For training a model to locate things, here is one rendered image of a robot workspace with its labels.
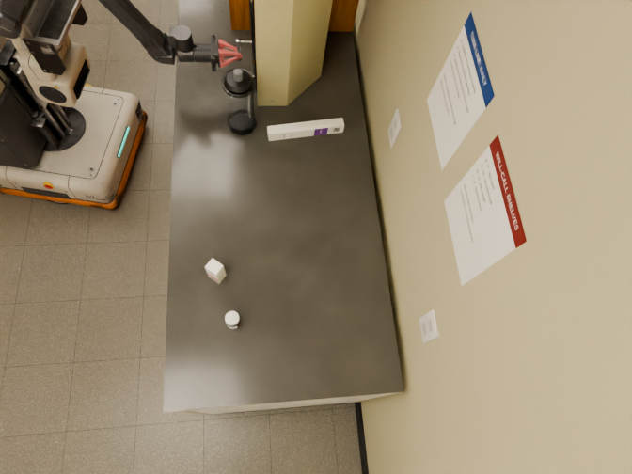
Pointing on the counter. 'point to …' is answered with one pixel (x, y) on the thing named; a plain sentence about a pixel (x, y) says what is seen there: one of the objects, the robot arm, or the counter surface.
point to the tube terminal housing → (289, 47)
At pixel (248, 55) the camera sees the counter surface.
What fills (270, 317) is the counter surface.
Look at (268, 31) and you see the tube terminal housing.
